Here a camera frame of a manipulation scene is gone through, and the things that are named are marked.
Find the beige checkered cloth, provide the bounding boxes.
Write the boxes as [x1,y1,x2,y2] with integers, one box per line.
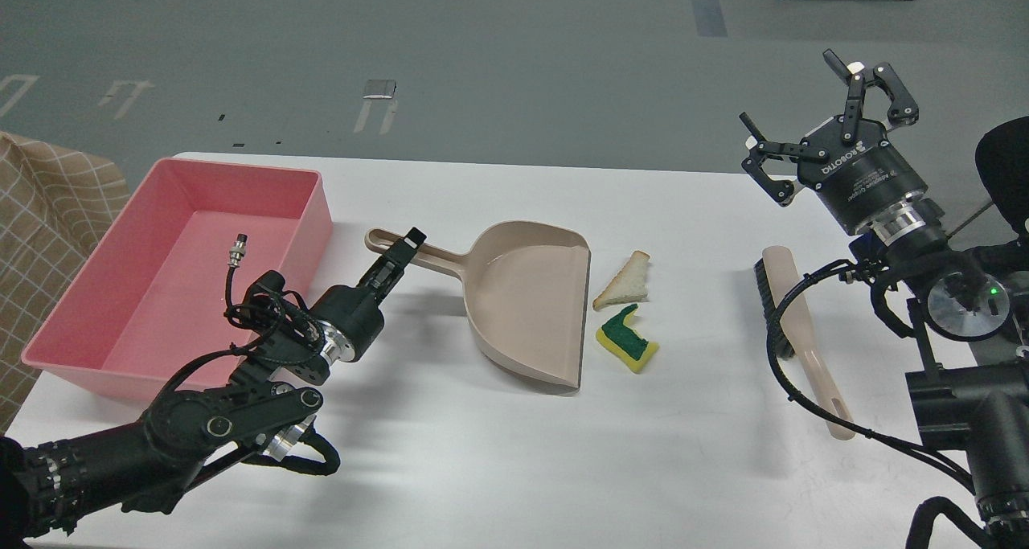
[1,132,129,432]

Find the grey floor outlet plate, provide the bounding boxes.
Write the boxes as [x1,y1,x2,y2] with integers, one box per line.
[363,79,398,100]

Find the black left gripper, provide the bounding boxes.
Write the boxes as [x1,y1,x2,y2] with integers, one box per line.
[310,227,426,363]

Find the green and yellow sponge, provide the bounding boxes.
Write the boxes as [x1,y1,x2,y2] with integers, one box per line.
[595,303,659,375]

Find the pink plastic bin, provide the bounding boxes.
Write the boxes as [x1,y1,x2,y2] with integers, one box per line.
[21,158,332,404]

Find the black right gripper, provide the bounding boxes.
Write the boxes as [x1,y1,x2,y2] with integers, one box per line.
[739,48,929,236]

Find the beige plastic dustpan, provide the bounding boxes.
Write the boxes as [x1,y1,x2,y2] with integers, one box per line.
[411,220,591,389]

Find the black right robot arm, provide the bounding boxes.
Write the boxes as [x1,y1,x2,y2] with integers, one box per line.
[740,50,1027,548]

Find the triangular white bread slice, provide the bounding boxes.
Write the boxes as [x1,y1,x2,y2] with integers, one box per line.
[592,250,651,312]

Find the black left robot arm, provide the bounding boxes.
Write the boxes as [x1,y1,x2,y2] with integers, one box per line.
[2,229,425,548]

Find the beige hand brush black bristles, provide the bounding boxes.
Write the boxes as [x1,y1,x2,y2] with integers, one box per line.
[754,245,852,422]

